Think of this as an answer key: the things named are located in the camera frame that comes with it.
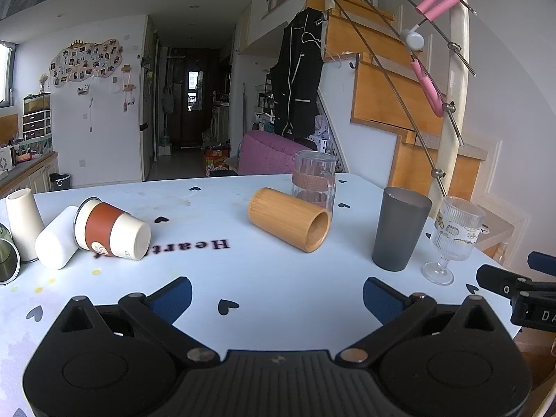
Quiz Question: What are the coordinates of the glass cup with brown sleeve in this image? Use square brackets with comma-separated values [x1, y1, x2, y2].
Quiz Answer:
[289, 150, 338, 223]

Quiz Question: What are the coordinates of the white cup with brown sleeve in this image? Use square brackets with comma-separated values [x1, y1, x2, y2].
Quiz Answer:
[74, 197, 152, 262]

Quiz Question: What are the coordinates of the dark door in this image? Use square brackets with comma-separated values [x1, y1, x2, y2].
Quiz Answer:
[167, 47, 221, 149]

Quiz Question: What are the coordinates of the white round device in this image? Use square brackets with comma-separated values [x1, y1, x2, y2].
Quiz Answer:
[401, 29, 427, 51]

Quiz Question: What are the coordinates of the pink foam handle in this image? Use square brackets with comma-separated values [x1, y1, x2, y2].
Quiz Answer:
[415, 0, 465, 19]
[410, 59, 448, 118]

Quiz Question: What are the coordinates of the drawer unit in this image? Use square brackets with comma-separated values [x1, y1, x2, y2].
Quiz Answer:
[21, 110, 52, 140]

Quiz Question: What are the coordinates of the hanging tote bag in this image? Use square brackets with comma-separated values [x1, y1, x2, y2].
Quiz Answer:
[161, 84, 177, 114]

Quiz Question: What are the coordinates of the metal cup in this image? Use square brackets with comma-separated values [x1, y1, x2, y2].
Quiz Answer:
[0, 223, 22, 286]

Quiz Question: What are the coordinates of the bamboo cup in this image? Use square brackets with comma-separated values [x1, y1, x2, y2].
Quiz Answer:
[247, 187, 332, 253]

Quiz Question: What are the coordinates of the colourful cardboard box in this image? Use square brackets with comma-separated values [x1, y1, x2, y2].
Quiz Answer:
[203, 145, 231, 177]

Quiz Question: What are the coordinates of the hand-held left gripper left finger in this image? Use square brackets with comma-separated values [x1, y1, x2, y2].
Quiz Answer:
[54, 276, 220, 364]

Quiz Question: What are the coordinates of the photo collage board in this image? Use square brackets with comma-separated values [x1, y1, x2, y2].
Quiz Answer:
[48, 39, 123, 88]

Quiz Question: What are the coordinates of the cream tall cup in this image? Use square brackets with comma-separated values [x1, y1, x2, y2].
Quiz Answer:
[6, 188, 46, 264]

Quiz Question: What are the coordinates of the white ceramic cup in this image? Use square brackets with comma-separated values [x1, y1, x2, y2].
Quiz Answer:
[35, 205, 81, 270]

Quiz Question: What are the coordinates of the ribbed glass goblet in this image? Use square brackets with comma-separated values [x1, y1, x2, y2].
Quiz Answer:
[422, 195, 486, 286]

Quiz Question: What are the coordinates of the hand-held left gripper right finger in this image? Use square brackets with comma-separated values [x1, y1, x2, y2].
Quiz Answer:
[335, 276, 501, 364]

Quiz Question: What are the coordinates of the black jacket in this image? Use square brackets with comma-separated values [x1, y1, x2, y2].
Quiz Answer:
[270, 7, 327, 140]

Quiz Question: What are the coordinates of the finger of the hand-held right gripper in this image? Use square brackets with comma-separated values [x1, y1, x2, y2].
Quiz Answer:
[476, 264, 534, 301]
[527, 251, 556, 278]

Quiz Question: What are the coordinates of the pink armchair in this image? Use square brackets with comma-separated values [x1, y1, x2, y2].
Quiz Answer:
[238, 130, 321, 175]

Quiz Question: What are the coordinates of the glass tank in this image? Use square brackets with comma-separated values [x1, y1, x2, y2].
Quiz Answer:
[22, 93, 52, 114]

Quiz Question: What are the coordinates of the wooden staircase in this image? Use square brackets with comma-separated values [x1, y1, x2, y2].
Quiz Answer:
[305, 0, 489, 203]

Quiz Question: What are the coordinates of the white stair post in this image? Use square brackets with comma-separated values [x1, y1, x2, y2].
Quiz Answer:
[433, 0, 473, 210]

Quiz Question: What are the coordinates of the kitchen counter cabinet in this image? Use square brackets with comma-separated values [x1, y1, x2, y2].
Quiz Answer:
[0, 151, 60, 199]

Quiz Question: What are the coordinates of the beige side table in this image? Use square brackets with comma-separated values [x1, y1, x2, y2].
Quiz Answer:
[470, 195, 529, 267]

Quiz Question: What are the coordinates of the grey translucent cup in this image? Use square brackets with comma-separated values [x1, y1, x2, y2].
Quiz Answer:
[371, 186, 433, 272]

